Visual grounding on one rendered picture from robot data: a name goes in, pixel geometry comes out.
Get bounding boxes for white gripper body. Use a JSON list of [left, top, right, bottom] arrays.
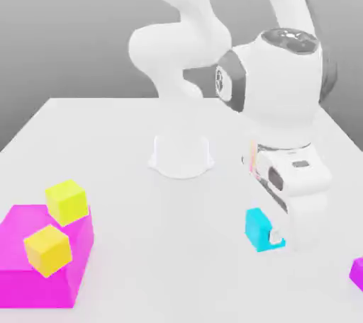
[[251, 174, 331, 254]]

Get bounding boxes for small cyan cube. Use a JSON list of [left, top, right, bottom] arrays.
[[244, 207, 286, 254]]

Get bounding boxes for small purple cube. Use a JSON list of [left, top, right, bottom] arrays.
[[348, 256, 363, 292]]

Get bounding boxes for small lime yellow cube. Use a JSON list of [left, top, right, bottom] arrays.
[[45, 178, 89, 227]]

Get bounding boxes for small golden yellow cube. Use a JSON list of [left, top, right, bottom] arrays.
[[23, 224, 73, 279]]

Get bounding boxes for large magenta box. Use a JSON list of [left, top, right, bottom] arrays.
[[0, 204, 95, 309]]

